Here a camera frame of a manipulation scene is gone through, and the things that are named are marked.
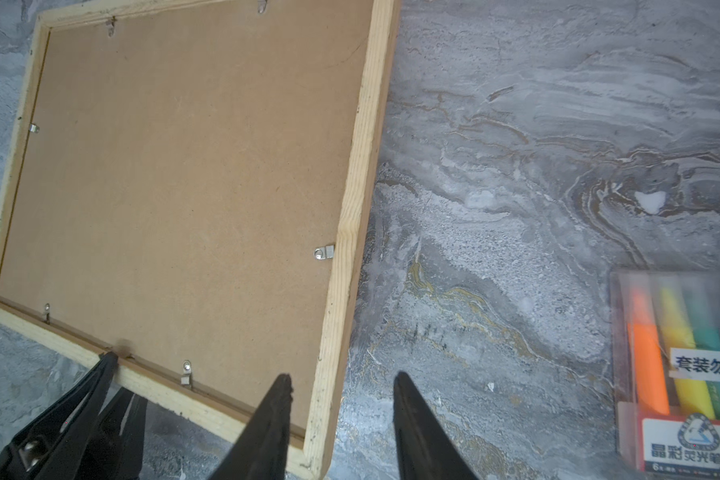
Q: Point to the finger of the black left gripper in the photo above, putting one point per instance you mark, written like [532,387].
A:
[52,445]
[116,447]

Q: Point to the light wooden picture frame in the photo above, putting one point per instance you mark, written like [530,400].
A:
[310,448]

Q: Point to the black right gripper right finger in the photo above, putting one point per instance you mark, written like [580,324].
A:
[424,450]

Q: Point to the metal hanger clip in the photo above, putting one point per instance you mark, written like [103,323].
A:
[325,252]

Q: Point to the wooden backing board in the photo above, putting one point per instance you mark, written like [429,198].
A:
[184,172]

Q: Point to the coloured marker pack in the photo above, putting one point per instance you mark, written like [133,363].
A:
[666,371]

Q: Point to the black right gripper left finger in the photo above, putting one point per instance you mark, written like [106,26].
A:
[261,450]

